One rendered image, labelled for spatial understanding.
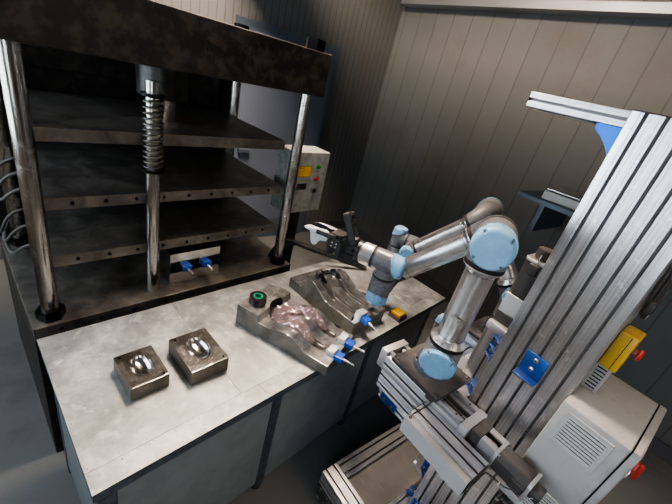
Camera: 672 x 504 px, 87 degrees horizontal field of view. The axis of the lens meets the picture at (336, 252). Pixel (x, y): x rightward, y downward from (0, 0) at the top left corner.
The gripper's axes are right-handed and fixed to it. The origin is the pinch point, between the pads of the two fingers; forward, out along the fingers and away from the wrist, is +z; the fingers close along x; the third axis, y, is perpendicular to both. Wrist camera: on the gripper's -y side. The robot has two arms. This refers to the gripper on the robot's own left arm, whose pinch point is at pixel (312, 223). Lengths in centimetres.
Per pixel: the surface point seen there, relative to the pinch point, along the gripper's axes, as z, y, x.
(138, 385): 29, 65, -38
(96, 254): 87, 46, -16
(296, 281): 26, 52, 57
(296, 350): -3, 60, 13
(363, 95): 127, -75, 316
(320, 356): -13, 59, 16
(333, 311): -3, 53, 47
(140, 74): 106, -29, 11
